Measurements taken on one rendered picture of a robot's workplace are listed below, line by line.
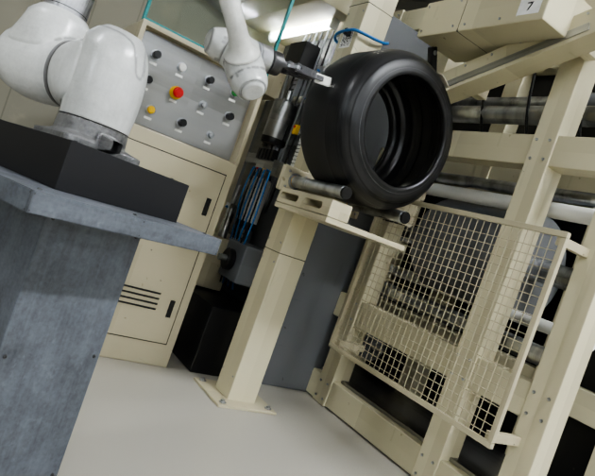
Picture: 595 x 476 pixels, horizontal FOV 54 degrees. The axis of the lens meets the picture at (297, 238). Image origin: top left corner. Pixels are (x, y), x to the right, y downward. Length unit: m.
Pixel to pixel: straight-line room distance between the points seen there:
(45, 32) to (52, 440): 0.91
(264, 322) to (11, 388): 1.21
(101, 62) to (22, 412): 0.75
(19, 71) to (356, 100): 1.00
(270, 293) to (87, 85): 1.25
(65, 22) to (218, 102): 1.09
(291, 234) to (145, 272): 0.60
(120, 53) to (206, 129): 1.14
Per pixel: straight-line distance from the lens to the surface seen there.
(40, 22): 1.50
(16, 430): 1.41
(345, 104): 1.94
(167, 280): 2.43
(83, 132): 1.32
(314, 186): 2.07
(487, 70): 2.39
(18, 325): 1.29
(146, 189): 1.34
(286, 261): 2.30
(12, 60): 1.50
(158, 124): 2.38
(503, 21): 2.26
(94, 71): 1.34
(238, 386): 2.39
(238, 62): 1.67
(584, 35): 2.21
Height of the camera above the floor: 0.74
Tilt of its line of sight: 1 degrees down
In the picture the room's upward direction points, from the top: 20 degrees clockwise
